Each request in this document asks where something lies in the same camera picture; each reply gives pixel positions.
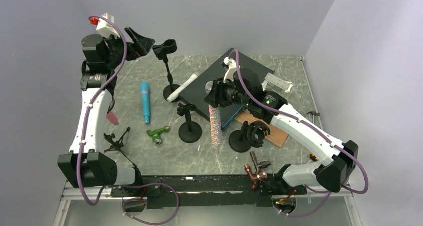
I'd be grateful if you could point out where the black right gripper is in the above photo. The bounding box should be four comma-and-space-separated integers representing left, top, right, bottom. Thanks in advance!
204, 75, 251, 108

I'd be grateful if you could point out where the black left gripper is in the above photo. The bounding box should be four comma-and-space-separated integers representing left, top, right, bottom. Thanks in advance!
104, 27, 155, 69

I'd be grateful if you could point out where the glitter copper microphone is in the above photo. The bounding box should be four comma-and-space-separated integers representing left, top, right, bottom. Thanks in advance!
204, 80, 222, 147

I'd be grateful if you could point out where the white microphone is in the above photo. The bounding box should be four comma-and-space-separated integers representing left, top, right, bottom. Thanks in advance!
166, 72, 200, 102

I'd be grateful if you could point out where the short black clip stand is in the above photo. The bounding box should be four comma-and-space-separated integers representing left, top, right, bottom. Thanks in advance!
177, 103, 202, 143

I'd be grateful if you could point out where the blue toy microphone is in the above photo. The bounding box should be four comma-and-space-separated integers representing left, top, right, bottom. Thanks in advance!
140, 82, 151, 124

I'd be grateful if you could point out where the pink toy microphone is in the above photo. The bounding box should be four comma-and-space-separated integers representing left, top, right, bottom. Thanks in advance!
106, 111, 119, 125

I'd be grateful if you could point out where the black tripod shock mount stand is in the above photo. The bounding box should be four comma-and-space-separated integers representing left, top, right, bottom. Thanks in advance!
103, 127, 138, 168

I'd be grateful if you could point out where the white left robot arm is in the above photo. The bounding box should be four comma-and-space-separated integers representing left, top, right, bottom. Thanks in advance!
58, 34, 144, 196

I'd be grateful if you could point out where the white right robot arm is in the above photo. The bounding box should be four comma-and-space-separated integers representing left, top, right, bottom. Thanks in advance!
204, 69, 364, 194

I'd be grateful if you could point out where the dark blue-edged electronics box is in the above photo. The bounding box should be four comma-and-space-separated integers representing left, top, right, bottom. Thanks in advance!
178, 47, 275, 132

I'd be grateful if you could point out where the green pipe fitting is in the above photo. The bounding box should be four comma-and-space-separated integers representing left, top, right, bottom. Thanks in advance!
146, 126, 170, 145

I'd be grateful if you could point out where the wooden board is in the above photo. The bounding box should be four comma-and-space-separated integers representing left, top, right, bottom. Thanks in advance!
235, 111, 289, 148

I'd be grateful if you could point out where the silver pipe fitting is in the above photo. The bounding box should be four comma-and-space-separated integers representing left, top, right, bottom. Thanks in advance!
249, 151, 274, 176

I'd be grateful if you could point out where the copper pipe fitting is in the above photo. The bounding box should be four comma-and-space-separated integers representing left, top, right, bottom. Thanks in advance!
244, 164, 267, 191

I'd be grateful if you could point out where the black hammer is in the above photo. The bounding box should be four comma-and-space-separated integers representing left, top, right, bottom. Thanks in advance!
306, 111, 320, 124

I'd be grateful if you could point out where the yellow utility knife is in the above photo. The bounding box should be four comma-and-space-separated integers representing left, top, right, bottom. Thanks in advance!
308, 153, 319, 162

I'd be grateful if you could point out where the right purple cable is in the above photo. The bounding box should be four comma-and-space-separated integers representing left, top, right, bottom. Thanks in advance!
228, 49, 369, 218

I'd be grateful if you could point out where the purple cable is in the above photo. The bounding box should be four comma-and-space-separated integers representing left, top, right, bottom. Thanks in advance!
75, 14, 180, 226
228, 49, 369, 218

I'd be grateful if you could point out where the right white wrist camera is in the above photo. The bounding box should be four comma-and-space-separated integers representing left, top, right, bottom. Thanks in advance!
223, 57, 237, 84

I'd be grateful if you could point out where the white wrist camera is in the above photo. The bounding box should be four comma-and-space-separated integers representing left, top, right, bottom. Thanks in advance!
223, 57, 237, 84
89, 17, 120, 38

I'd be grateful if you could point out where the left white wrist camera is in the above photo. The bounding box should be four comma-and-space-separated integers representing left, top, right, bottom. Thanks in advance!
89, 17, 120, 38

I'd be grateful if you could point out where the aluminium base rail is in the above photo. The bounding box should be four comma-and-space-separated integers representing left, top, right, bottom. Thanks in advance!
54, 175, 362, 226

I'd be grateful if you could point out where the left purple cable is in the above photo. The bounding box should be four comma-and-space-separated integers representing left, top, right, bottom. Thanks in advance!
75, 14, 180, 226

